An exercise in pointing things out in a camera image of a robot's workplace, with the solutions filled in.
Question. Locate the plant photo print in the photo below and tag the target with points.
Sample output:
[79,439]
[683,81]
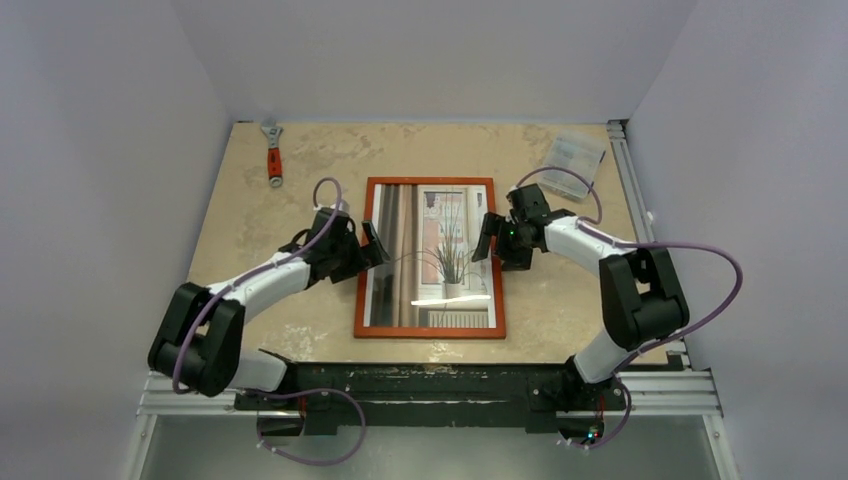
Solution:
[430,258]

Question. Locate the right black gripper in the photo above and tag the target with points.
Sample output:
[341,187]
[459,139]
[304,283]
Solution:
[500,240]

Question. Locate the clear plastic screw box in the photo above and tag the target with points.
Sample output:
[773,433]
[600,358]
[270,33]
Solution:
[577,152]

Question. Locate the copper wooden picture frame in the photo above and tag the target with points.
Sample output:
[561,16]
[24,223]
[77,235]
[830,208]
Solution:
[361,298]

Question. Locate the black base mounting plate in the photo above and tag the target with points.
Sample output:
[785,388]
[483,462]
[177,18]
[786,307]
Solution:
[535,397]

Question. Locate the red handled adjustable wrench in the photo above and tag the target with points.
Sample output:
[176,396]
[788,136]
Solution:
[272,132]

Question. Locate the aluminium rail frame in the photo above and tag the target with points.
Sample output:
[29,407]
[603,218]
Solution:
[183,436]

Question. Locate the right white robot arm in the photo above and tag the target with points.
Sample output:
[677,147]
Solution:
[641,296]

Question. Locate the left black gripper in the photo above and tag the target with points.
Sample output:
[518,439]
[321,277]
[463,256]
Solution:
[371,253]

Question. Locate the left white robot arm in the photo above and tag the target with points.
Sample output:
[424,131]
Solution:
[198,344]

